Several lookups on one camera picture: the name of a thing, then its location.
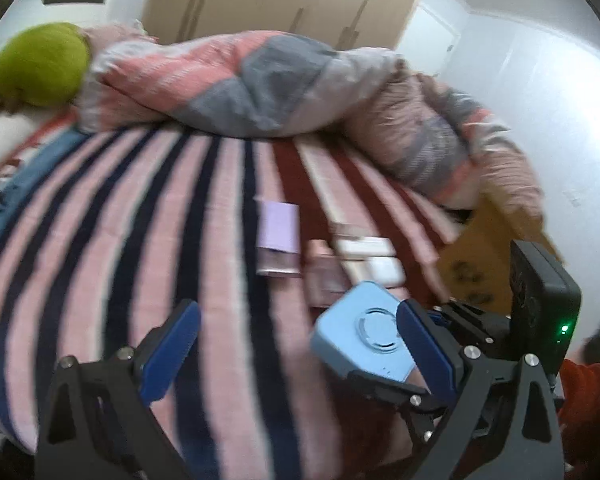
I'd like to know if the blue square device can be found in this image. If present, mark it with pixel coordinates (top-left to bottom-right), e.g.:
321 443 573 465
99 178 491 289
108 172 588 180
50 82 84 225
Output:
309 281 415 382

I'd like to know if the pink spray bottle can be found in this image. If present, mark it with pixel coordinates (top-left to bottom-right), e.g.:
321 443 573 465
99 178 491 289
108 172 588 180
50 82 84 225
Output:
305 240 351 309

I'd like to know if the white earbuds case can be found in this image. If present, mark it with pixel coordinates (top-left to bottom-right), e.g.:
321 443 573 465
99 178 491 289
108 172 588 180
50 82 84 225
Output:
350 256 406 289

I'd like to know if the cardboard box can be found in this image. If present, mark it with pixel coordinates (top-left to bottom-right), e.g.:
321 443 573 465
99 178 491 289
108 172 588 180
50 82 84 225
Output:
437 188 562 314

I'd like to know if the white flat soap case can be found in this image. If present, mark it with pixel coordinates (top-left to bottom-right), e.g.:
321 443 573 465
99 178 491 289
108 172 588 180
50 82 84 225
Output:
335 236 395 261

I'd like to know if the striped bed blanket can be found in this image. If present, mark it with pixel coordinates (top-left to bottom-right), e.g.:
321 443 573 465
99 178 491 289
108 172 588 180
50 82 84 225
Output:
0 125 455 479

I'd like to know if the purple small box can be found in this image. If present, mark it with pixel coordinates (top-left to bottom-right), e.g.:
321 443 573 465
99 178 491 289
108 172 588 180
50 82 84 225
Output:
255 200 301 276

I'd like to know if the white door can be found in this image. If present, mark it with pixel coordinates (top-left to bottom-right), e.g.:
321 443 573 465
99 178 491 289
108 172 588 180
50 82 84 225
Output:
395 6 460 77

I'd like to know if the pink grey striped duvet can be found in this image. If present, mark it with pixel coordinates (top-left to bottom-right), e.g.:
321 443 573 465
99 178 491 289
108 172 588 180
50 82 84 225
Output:
76 23 542 219

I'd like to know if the green plush pillow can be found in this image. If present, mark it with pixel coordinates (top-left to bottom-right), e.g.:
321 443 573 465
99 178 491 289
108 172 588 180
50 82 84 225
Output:
0 22 91 107

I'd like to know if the black camera box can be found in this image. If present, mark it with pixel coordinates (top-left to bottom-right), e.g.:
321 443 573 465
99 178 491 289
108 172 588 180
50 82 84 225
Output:
508 240 582 382

